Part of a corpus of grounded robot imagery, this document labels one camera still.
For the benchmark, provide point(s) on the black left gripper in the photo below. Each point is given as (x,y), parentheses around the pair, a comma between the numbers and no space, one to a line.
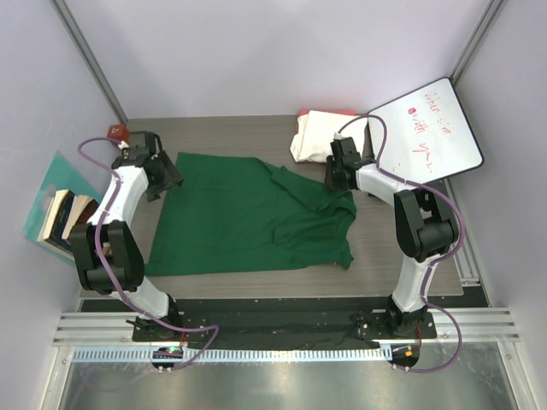
(171,178)

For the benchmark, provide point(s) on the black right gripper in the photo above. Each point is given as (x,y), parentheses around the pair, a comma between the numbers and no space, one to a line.
(330,164)

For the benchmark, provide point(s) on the white dry-erase board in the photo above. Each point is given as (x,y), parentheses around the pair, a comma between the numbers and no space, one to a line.
(424,135)

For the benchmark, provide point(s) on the green t shirt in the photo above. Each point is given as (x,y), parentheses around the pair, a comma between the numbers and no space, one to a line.
(241,214)

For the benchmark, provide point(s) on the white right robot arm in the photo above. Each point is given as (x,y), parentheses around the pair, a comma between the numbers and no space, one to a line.
(425,225)

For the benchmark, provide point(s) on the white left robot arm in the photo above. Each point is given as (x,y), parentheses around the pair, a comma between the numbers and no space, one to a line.
(106,255)

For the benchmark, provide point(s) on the stack of books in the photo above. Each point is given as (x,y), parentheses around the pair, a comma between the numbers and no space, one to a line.
(66,210)

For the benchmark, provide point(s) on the red cube block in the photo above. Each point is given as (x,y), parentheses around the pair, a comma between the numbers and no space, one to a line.
(119,133)

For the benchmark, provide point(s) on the folded white t shirt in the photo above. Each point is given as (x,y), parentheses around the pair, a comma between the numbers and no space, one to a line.
(316,134)

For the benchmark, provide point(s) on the teal plastic folder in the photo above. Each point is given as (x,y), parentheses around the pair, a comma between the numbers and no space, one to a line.
(61,174)

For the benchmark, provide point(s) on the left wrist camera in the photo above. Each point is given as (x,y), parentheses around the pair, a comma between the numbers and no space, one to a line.
(141,143)

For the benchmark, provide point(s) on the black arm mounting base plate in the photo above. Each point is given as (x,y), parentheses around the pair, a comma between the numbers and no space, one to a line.
(279,323)

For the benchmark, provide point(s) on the white slotted cable duct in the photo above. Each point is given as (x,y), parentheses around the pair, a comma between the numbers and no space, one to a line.
(164,355)

